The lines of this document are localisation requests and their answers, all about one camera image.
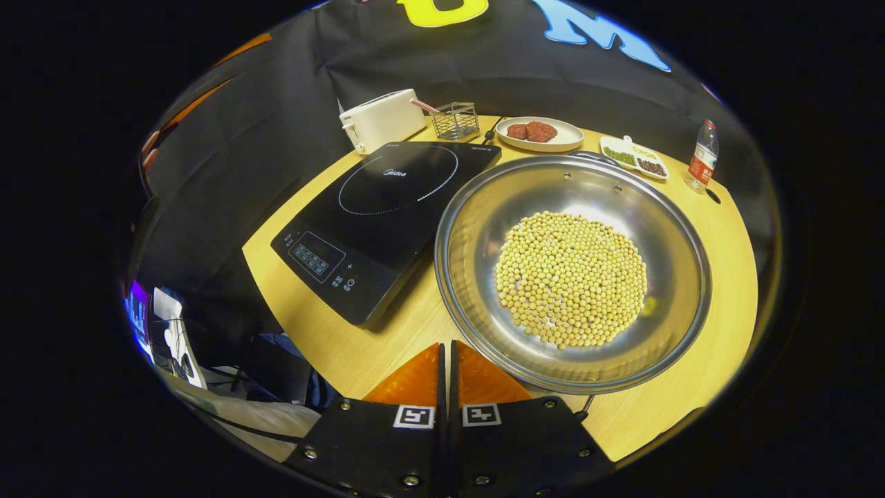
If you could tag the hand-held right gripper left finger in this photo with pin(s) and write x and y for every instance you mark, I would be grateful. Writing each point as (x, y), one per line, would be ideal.
(373, 443)

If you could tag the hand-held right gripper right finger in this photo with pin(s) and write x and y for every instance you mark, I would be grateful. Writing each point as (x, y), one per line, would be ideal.
(518, 443)

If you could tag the stainless steel pot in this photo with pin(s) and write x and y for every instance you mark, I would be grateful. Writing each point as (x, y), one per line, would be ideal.
(477, 249)

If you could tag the black induction cooktop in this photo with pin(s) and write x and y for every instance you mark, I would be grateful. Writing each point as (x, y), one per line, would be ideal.
(387, 214)

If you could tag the pile of soybeans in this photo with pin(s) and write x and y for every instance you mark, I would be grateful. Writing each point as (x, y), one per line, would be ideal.
(570, 277)

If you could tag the white cluttered side desk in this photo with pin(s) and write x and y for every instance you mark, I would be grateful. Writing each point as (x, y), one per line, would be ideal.
(176, 332)

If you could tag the lit computer screen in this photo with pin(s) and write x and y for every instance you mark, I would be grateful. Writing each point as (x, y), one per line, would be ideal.
(138, 311)

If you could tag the pile of green beans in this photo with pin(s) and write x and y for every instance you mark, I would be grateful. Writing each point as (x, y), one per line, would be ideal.
(620, 156)

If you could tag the pile of dark beans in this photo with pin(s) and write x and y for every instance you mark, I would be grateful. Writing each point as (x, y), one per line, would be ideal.
(650, 167)

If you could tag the red meat patty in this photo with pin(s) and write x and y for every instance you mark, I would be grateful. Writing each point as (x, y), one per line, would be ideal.
(517, 131)
(541, 131)

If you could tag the white round plate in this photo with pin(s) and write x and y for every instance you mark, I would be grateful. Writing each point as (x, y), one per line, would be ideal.
(567, 135)

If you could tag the white divided dish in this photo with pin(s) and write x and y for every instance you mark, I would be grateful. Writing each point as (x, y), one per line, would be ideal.
(632, 151)

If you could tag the small black table grommet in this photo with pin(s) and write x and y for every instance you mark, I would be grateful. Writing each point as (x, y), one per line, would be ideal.
(713, 196)

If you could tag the white toaster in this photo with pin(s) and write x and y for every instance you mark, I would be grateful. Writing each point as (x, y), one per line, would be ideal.
(384, 121)

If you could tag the clear plastic water bottle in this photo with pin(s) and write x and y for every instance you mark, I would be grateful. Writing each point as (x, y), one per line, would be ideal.
(702, 159)

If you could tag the pink checked straw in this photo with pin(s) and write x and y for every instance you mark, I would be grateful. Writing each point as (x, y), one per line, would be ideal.
(424, 105)

